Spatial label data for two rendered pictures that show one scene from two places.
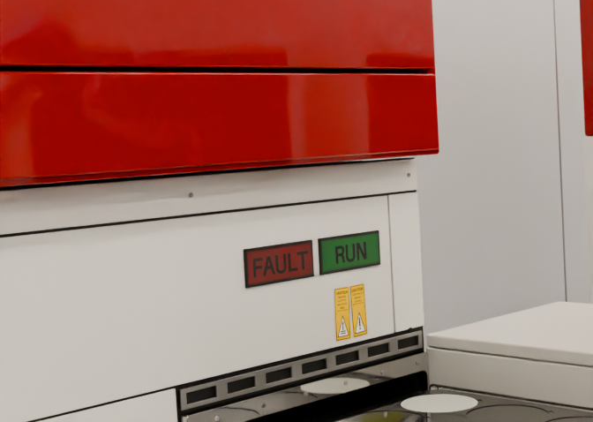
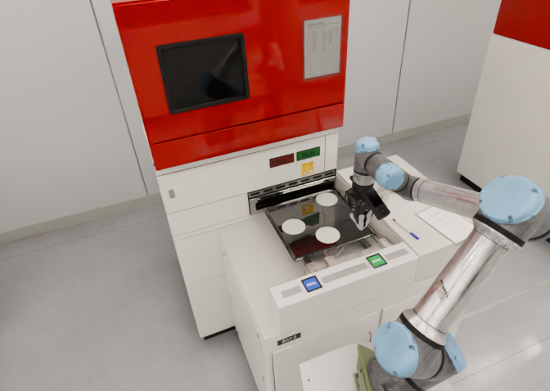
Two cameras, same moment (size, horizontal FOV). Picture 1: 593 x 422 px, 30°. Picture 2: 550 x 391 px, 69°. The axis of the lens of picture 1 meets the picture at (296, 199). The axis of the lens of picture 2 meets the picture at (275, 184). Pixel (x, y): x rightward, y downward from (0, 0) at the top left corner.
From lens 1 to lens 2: 96 cm
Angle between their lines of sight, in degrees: 39
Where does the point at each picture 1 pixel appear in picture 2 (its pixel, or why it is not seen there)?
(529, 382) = not seen: hidden behind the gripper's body
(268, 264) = (277, 161)
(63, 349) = (213, 188)
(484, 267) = (458, 57)
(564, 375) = not seen: hidden behind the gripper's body
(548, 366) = not seen: hidden behind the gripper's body
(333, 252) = (301, 155)
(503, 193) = (477, 25)
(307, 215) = (292, 146)
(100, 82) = (215, 134)
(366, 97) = (312, 117)
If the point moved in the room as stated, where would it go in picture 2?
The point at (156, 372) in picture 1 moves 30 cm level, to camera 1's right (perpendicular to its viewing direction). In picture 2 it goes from (241, 190) to (305, 204)
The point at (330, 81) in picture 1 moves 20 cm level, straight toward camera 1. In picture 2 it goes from (297, 115) to (277, 138)
